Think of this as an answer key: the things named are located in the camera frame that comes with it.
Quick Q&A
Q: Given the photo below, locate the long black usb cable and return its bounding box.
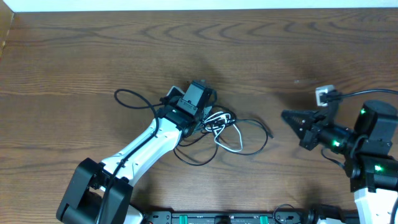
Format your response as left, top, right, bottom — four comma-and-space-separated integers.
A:
198, 104, 274, 156

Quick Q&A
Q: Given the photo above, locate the white usb cable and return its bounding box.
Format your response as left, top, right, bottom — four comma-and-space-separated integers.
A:
203, 111, 244, 154

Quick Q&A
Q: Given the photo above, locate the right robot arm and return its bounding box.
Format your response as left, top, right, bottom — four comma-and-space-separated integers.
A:
281, 100, 397, 223

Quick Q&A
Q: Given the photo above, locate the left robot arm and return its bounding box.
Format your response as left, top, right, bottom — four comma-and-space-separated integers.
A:
56, 80, 217, 223

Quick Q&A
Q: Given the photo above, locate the right camera black cable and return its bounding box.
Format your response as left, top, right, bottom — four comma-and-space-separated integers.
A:
323, 88, 398, 103

